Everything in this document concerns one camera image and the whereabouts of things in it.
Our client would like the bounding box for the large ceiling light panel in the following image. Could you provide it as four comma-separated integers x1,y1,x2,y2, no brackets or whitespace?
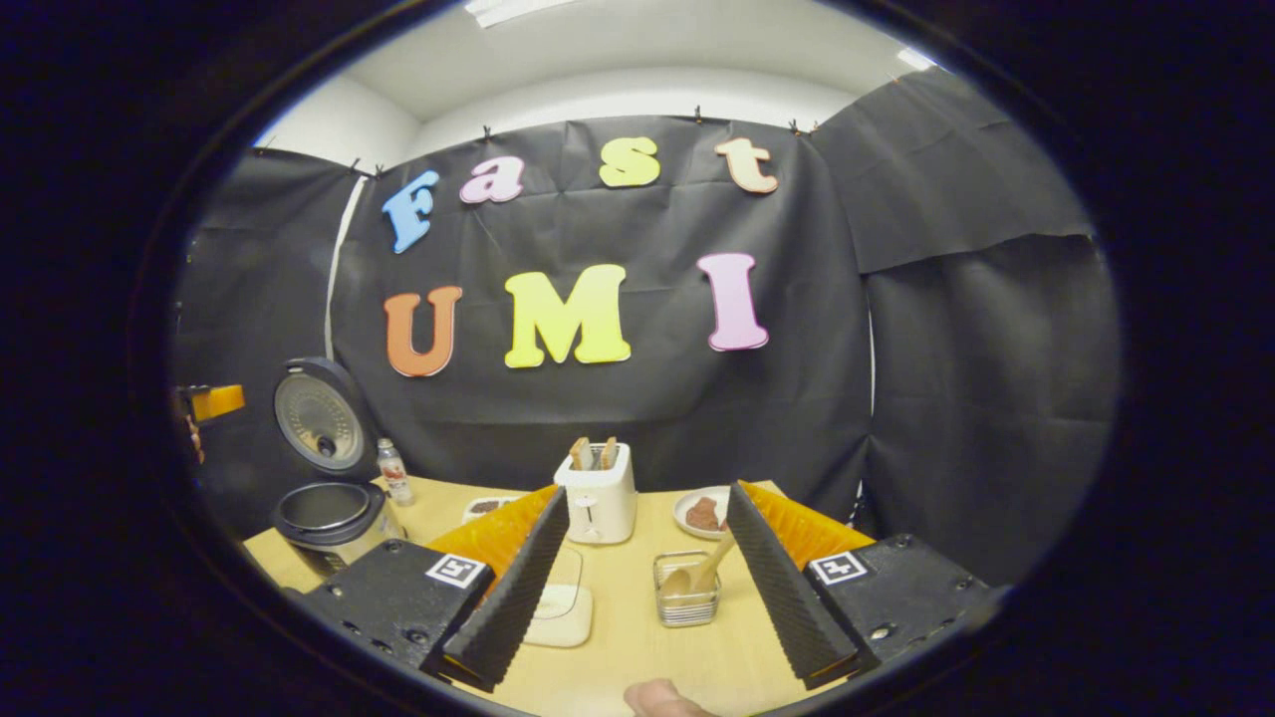
463,0,581,30

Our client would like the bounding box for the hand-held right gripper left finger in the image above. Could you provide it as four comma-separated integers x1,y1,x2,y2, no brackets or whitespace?
299,485,571,694

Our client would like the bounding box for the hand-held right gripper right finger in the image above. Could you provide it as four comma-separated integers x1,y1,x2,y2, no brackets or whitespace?
725,480,999,691

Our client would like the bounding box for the small white plate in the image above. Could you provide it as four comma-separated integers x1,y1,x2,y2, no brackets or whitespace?
673,485,744,543

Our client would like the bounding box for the clear rice container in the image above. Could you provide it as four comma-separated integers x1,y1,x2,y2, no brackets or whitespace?
522,546,596,650

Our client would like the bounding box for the wooden spoon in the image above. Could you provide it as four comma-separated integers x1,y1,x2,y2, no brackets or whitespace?
659,532,739,599

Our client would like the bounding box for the black backdrop cloth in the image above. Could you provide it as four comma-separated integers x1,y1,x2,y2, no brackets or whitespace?
174,68,1123,591

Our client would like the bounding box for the small clear bottle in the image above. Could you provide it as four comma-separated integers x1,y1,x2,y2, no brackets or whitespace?
377,438,415,507

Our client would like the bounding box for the dark grey rice cooker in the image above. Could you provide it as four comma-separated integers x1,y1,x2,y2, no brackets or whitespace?
271,357,405,578

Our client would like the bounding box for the white toaster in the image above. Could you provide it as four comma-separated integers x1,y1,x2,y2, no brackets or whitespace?
554,443,639,547

